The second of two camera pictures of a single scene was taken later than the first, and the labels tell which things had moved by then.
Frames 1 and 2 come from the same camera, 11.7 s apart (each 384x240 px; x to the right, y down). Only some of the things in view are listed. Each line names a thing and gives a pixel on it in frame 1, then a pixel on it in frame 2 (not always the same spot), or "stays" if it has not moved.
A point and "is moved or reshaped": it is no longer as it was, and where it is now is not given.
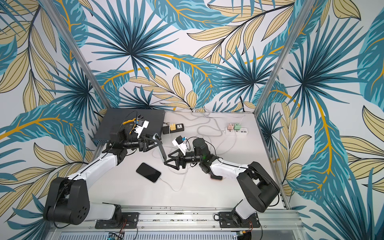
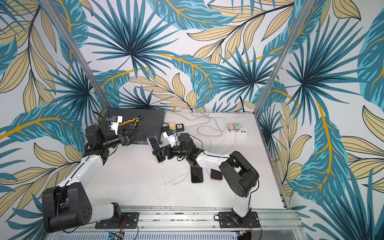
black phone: [162, 149] is moved or reshaped
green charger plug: [237, 127] stays
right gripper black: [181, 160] to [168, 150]
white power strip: [243, 131] stays
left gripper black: [143, 143] to [127, 141]
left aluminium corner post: [77, 53] stays
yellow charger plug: [173, 127] stays
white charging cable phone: [242, 119] to [220, 140]
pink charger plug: [230, 127] stays
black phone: [148, 172] is moved or reshaped
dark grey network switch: [137, 122] stays
